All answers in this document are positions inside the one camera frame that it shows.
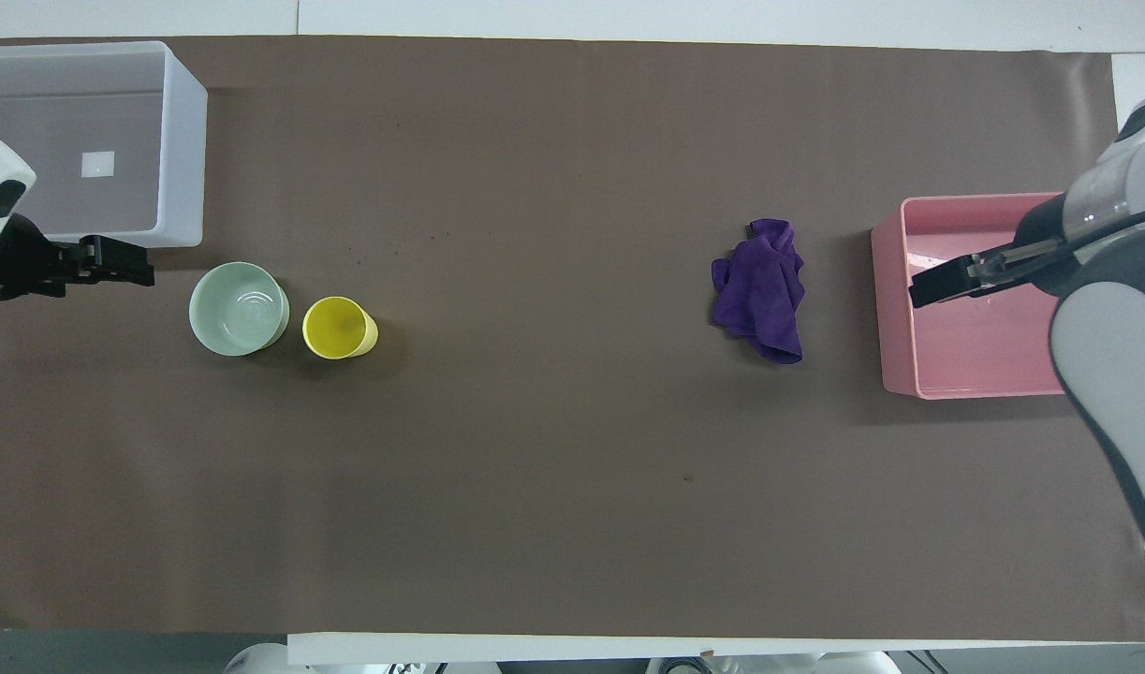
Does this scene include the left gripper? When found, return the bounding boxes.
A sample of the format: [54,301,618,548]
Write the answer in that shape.
[0,213,156,301]

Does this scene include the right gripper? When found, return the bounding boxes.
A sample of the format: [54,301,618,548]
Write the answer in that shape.
[989,195,1080,282]

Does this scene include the translucent white plastic box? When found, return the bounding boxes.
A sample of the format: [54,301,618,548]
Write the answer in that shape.
[0,40,209,250]

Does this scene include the pink plastic box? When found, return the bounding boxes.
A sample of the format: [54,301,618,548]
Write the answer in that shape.
[870,193,1090,402]

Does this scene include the pale green bowl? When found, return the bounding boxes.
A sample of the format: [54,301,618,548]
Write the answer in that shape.
[189,261,291,358]

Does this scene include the yellow cup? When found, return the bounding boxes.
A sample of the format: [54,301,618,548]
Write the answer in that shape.
[301,296,380,360]

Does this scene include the purple cloth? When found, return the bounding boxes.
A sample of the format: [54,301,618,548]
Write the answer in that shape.
[710,218,807,366]

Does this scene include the black cable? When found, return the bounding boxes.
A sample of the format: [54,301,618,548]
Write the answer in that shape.
[1064,204,1145,246]

